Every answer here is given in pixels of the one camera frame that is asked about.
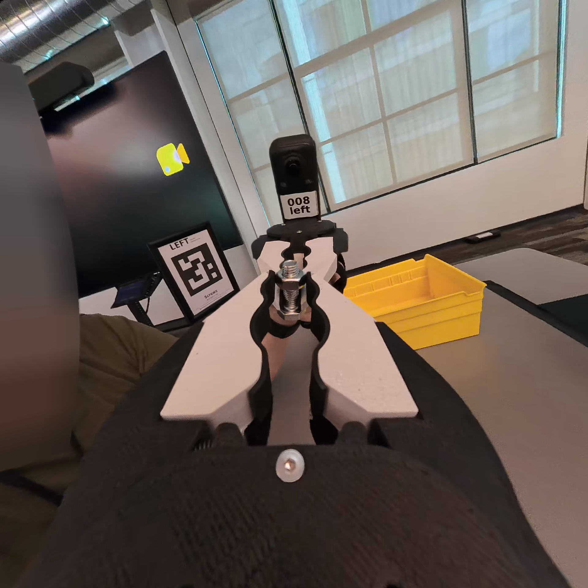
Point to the yellow bin with black divider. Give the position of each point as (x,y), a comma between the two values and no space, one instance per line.
(436,321)

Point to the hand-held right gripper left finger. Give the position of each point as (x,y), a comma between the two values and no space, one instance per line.
(211,367)

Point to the large gridded window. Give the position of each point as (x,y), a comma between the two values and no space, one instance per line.
(413,92)

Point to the person's left hand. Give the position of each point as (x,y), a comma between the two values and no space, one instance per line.
(339,282)

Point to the ribbed silver air duct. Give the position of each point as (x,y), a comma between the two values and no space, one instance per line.
(46,18)

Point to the steel hex nut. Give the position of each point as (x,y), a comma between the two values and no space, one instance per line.
(289,279)

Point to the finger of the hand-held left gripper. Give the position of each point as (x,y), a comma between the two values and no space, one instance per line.
(324,257)
(274,257)

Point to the steel hex bolt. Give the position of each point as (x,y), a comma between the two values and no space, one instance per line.
(290,301)

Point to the black floor outlet box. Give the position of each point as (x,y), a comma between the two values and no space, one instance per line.
(482,237)

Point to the black framed marker sign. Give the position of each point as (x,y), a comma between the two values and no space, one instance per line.
(197,275)

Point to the large black display screen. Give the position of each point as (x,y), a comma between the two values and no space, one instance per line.
(138,206)

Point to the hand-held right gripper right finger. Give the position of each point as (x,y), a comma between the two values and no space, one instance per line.
(367,367)

